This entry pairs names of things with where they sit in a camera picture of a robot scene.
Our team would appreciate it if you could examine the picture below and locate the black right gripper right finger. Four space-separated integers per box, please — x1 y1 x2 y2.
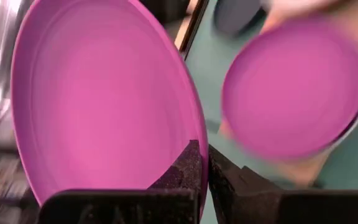
209 144 358 224

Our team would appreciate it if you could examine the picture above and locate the dark blue plate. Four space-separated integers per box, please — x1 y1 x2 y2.
213 0 267 35

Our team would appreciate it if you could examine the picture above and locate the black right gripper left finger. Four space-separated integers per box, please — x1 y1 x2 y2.
37 139 203 224

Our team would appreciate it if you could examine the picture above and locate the purple plate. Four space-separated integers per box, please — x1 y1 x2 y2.
221 17 358 161
10 0 210 220

